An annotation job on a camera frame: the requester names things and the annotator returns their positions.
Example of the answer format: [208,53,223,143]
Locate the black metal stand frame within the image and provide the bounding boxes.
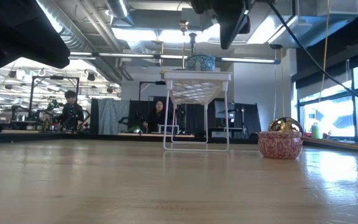
[27,75,81,119]

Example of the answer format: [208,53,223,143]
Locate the standing person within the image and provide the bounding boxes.
[57,90,85,132]

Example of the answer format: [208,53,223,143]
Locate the long ceiling light strip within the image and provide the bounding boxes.
[68,51,282,65]

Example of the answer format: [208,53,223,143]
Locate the grey hanging cloth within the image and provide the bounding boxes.
[97,98,131,136]

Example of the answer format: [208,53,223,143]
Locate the yellow hanging cable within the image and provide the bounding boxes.
[318,0,331,95]

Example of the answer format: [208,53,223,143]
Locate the pink patterned candle tin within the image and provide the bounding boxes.
[257,130,305,161]

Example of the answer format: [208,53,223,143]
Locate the white wire shelf rack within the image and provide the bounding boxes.
[162,70,233,152]

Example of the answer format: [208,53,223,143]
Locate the black candlestick holder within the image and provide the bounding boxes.
[188,32,198,57]

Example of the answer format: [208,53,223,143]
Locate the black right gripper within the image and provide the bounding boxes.
[190,0,252,51]

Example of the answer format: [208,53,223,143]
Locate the black table frame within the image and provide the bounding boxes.
[0,131,358,153]

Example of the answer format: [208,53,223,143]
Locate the seated person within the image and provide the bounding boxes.
[142,100,168,134]

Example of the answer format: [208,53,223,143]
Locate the blue patterned candle tin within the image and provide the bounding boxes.
[185,53,216,72]

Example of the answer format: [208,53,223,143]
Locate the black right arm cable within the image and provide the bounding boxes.
[268,0,358,112]

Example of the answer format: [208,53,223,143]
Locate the dark computer monitor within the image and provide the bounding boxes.
[214,100,236,119]

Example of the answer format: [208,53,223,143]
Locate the green bottle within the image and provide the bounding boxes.
[310,122,323,140]

